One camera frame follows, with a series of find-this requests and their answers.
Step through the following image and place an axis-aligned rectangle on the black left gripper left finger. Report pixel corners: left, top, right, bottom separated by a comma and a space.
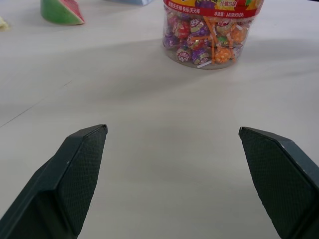
0, 123, 109, 239

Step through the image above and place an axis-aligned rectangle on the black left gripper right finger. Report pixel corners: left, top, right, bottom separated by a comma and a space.
238, 126, 319, 239

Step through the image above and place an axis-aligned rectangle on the clear plastic lollipop tub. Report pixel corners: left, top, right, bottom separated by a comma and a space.
162, 0, 265, 70

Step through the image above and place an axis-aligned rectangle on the pale yellow object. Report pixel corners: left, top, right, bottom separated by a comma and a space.
0, 16, 11, 31

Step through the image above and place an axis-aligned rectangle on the watermelon slice toy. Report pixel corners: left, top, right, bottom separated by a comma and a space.
40, 0, 86, 25

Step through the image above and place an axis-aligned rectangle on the light blue object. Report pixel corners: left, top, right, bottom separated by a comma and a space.
104, 0, 155, 6

